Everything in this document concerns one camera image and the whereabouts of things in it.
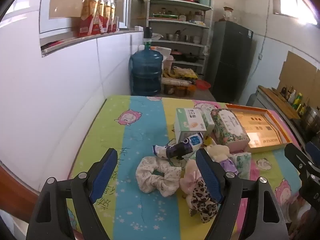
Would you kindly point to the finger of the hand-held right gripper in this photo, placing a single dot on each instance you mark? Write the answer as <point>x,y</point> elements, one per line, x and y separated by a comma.
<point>313,150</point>
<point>296,156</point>

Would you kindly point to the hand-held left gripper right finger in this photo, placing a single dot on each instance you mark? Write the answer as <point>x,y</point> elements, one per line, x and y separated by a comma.
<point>207,177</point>

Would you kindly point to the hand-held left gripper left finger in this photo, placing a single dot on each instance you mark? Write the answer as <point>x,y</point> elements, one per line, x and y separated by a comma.
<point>105,177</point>

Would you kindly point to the pink fluffy scrunchie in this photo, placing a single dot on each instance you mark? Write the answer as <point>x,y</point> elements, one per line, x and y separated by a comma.
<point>190,177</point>

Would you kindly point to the plush toy with purple dress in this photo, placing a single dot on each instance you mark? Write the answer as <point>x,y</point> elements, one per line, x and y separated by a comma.
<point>220,153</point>

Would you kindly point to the leopard print scrunchie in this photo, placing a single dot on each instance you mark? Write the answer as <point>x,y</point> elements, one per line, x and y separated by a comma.
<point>202,205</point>

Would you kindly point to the white snack bag black band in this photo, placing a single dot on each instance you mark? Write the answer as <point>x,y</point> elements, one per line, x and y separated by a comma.
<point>208,141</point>

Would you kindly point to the purple white packet bundle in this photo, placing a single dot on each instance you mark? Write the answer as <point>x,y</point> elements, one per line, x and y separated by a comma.
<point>180,148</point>

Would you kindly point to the orange rimmed tray box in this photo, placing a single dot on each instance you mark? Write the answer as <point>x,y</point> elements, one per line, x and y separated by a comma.
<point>262,130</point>

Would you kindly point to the white patterned scrunchie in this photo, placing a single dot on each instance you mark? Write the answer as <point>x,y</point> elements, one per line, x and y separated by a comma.
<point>150,177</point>

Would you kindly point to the steel pot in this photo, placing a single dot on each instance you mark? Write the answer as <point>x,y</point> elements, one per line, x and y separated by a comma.
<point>313,116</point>

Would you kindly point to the row of sauce bottles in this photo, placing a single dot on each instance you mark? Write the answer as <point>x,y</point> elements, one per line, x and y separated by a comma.
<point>296,100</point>

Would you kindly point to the large floral tissue pack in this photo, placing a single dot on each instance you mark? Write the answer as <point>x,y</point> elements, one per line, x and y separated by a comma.
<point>227,127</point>

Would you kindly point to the green and white box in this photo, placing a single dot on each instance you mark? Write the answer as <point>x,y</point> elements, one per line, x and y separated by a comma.
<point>187,125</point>

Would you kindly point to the wooden cutting board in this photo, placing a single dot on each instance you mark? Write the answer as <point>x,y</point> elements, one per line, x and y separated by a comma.
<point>277,100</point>

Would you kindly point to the cartoon printed blanket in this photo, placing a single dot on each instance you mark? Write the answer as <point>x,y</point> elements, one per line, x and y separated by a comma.
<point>145,130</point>

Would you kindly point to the grey kitchen counter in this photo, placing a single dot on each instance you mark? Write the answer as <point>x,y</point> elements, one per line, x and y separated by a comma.
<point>260,102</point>

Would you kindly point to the cardboard sheet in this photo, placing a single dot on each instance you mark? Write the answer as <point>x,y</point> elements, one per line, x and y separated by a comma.
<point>300,70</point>

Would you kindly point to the low green table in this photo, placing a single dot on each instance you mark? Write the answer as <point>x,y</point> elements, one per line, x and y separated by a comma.
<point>202,93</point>

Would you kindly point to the orange pickle jar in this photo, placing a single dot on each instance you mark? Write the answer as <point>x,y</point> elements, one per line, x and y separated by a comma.
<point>191,90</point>
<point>169,89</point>
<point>181,90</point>

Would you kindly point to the red plastic basket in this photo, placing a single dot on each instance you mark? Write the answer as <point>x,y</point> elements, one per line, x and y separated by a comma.
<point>203,84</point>

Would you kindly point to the noodle package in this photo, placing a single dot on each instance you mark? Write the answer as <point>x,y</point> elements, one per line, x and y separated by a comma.
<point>176,81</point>

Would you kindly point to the egg tray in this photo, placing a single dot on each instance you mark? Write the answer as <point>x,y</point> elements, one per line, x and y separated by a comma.
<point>185,72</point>

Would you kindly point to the bunch of bananas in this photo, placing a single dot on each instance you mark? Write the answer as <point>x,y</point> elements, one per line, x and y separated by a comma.
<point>168,74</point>

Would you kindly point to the blue water jug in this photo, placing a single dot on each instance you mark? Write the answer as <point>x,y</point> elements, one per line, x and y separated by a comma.
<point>146,72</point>

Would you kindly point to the dark grey fridge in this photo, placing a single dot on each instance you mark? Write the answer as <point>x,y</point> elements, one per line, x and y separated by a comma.
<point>230,62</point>

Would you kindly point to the black pot with red lid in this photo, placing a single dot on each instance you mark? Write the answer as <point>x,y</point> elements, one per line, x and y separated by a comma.
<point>176,55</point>

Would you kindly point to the white sacks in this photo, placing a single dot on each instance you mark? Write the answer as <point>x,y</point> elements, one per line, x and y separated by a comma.
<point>162,57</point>

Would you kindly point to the water jug pump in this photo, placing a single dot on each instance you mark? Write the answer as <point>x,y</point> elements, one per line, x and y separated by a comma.
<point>147,36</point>

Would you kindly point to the white metal shelf rack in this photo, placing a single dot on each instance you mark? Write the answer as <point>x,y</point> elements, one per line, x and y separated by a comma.
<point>180,25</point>

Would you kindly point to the glass jar with lid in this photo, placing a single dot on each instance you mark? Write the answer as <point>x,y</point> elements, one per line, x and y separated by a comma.
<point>228,15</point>

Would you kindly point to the red label drink bottle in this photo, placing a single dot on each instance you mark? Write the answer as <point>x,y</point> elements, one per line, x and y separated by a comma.
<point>88,15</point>
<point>113,16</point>
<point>101,15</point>
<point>108,16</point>

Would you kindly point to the teal pot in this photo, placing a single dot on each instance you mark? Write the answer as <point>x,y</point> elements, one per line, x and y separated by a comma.
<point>205,0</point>

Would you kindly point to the aluminium frame window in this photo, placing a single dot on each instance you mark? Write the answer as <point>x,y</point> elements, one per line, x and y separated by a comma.
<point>62,5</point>

